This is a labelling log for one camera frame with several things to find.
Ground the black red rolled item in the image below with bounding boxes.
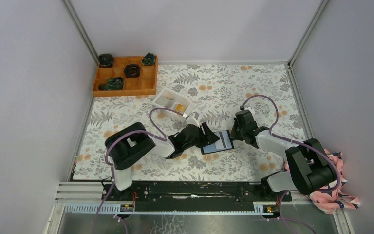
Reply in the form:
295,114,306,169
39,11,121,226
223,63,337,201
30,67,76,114
123,64,141,78

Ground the grey card with black stripe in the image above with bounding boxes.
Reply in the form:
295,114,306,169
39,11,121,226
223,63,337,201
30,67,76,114
214,130,234,151

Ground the pink patterned cloth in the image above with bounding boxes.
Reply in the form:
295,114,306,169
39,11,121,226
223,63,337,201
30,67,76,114
283,149,361,215

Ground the dark green rolled item front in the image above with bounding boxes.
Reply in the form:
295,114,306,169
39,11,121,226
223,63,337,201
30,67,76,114
98,77,124,91

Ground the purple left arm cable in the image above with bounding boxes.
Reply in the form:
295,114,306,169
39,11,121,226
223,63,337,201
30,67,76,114
92,107,187,234

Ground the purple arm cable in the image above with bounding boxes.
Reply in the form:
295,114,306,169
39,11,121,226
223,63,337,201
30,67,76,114
241,94,342,234
92,107,187,234

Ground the orange compartment tray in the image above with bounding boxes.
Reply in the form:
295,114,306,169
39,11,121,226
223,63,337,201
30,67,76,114
92,55,158,97

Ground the black metal base rail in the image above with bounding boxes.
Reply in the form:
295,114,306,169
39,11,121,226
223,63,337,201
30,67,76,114
101,181,292,206

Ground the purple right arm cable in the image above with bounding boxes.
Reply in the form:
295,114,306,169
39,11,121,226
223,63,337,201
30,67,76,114
241,94,342,234

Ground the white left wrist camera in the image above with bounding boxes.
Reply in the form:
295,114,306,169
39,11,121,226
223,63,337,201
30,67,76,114
183,112,200,127

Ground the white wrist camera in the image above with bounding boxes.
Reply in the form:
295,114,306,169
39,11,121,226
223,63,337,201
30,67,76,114
240,105,255,116
183,112,200,127

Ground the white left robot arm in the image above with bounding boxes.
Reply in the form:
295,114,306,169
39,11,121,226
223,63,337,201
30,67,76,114
105,122,221,200

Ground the slotted white cable duct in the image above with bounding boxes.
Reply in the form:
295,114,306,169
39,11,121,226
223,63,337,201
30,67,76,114
64,202,277,216

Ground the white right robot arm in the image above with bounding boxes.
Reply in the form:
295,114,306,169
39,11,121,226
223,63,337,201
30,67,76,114
231,110,341,201

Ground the floral paper table mat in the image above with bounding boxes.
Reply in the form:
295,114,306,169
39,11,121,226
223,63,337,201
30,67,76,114
72,65,306,182

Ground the orange card in box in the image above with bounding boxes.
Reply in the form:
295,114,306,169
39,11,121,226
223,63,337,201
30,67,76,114
174,104,187,114

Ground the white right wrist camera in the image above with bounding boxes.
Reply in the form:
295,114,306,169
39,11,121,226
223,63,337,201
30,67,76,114
240,105,255,116

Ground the white plastic card box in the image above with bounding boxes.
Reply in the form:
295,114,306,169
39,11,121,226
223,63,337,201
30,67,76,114
153,88,195,122

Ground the dark green rolled item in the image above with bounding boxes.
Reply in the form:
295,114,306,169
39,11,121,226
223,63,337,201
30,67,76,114
142,53,156,66
98,77,124,91

